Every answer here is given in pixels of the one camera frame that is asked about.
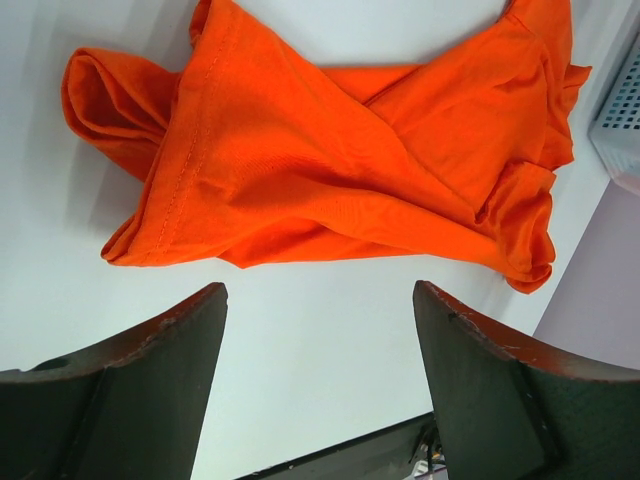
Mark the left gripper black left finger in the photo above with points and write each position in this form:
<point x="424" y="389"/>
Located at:
<point x="129" y="407"/>

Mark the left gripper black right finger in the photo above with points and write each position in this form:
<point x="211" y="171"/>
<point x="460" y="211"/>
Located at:
<point x="508" y="406"/>

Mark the orange t shirt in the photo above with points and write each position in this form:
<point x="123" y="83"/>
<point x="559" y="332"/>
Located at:
<point x="254" y="155"/>

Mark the white plastic laundry basket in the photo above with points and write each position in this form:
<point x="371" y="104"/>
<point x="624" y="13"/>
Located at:
<point x="614" y="132"/>

